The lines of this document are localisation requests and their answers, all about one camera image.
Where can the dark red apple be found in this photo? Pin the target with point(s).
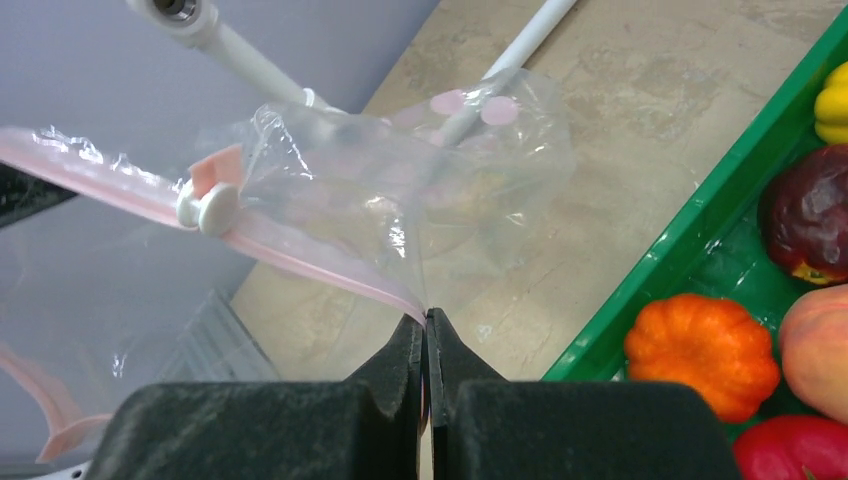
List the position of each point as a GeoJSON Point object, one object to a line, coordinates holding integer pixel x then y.
{"type": "Point", "coordinates": [802, 216]}

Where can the yellow bell pepper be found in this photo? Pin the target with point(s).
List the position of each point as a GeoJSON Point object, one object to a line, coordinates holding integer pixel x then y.
{"type": "Point", "coordinates": [830, 108]}

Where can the peach fruit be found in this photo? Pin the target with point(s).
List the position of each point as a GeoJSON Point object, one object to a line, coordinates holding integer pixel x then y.
{"type": "Point", "coordinates": [812, 342]}

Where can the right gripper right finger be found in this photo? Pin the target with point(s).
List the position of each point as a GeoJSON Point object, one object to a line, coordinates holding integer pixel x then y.
{"type": "Point", "coordinates": [487, 427]}

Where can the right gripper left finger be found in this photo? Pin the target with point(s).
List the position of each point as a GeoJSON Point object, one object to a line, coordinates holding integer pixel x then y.
{"type": "Point", "coordinates": [363, 427]}

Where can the white PVC pipe frame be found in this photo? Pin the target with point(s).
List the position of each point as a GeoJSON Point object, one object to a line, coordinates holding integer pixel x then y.
{"type": "Point", "coordinates": [197, 25]}

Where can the red tomato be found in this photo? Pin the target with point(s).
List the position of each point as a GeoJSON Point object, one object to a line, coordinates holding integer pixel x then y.
{"type": "Point", "coordinates": [793, 447]}

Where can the clear zip top bag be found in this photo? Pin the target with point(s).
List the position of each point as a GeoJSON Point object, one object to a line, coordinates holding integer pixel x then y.
{"type": "Point", "coordinates": [284, 245]}

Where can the green plastic tray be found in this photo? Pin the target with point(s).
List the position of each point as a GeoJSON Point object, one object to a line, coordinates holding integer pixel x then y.
{"type": "Point", "coordinates": [713, 247]}

